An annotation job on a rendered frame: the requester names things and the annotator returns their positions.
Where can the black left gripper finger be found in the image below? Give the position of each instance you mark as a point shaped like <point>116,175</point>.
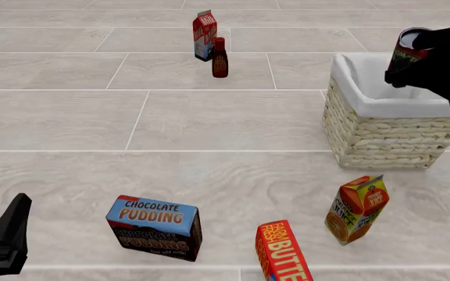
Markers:
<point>12,225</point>

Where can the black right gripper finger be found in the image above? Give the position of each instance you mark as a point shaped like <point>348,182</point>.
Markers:
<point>420,73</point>
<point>443,38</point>

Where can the red tomato sauce can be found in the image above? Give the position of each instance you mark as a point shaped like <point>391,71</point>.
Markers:
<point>402,55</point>

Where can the woven basket with white lining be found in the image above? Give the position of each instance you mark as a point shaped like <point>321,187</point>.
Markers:
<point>381,137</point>

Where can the dark red sauce bottle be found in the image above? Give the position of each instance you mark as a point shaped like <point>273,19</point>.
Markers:
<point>220,63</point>

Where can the chocolate pudding box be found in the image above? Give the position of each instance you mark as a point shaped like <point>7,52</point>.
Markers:
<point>154,231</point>

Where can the orange juice carton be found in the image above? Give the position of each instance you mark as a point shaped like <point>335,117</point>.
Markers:
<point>356,213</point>

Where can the red and white milk carton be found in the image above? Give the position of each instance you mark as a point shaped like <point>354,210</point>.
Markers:
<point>202,32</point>

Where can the red butter box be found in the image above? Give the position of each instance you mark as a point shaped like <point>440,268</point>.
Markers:
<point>283,254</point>

